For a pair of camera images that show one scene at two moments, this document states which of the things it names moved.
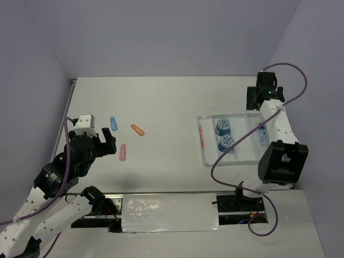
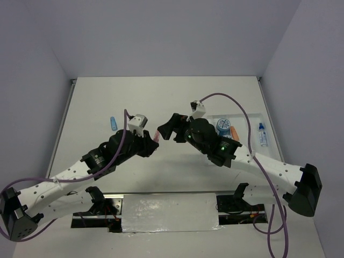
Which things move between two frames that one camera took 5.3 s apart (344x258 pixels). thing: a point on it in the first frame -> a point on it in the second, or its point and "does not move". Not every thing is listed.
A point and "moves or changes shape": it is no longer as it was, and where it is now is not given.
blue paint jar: [222, 128] does not move
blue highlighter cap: [114, 126] does not move
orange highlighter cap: [137, 129] moves or changes shape
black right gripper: [250, 105] -> [178, 121]
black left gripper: [109, 145] -> [148, 145]
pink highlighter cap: [122, 152] moves or changes shape
